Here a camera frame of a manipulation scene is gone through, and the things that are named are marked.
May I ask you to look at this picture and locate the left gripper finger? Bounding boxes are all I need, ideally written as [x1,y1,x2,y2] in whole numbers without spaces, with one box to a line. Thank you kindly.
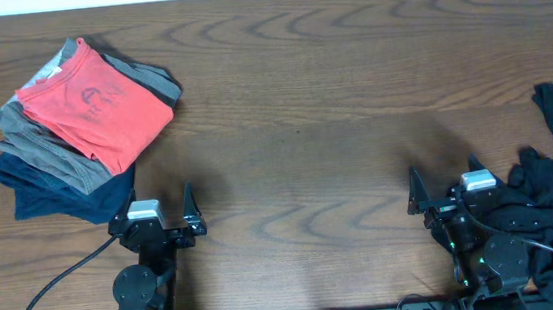
[119,189,136,218]
[182,182,203,228]

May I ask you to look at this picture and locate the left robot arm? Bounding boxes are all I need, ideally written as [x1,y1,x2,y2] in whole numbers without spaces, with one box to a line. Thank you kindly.
[107,183,208,310]

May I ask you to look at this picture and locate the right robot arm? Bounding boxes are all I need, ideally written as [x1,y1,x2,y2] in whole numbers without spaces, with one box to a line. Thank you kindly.
[407,166,529,310]

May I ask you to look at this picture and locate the folded navy blue garment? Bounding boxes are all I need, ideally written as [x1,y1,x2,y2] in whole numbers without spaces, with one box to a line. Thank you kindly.
[0,153,136,224]

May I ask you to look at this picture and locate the folded grey garment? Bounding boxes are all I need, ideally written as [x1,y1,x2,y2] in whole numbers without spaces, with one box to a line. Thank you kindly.
[0,38,183,195]

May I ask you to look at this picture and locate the folded red t-shirt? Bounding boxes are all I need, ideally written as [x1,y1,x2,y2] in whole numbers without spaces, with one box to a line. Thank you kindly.
[16,38,174,175]

